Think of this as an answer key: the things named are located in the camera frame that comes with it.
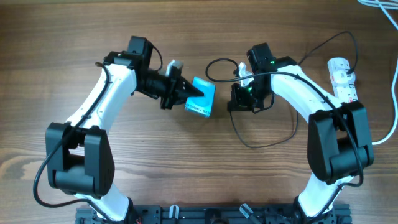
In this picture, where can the white power strip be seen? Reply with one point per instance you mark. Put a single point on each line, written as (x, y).
(346, 93)

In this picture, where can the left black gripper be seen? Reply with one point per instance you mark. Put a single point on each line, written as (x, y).
(175, 89)

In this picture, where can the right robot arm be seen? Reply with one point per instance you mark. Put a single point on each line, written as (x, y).
(339, 141)

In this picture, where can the black mounting rail base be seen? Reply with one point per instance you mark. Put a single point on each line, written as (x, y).
(274, 213)

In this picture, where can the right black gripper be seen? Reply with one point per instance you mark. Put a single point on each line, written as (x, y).
(237, 102)

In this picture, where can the blue Galaxy smartphone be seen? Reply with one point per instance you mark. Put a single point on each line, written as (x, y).
(201, 105)

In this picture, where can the white charger plug adapter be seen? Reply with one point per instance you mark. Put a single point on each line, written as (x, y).
(341, 77)

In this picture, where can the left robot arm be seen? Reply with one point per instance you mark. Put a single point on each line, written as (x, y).
(79, 160)

